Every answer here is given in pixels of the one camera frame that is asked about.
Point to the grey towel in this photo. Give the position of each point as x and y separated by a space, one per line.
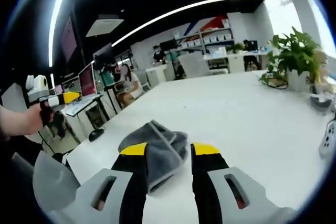
162 153

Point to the person's left hand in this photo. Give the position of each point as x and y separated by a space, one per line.
34 120

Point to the pink screen monitor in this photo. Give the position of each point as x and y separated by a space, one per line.
87 79

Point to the black computer mouse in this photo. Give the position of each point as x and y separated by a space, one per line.
96 134

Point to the grey chair back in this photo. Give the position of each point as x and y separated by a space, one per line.
55 182

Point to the long ceiling strip light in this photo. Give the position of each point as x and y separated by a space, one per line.
59 11
183 11

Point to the ceiling air conditioner vent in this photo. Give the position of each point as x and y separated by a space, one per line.
104 26

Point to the black monitor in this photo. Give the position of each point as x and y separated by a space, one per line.
168 44

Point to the white office desk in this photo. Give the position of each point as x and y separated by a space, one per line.
236 62

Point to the grey headset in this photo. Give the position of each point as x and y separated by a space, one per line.
320 100

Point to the white storage shelf unit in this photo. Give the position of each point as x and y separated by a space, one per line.
207 36

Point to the green potted plant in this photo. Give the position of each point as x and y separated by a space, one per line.
296 56

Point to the black frame standing desk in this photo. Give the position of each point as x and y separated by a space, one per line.
84 106

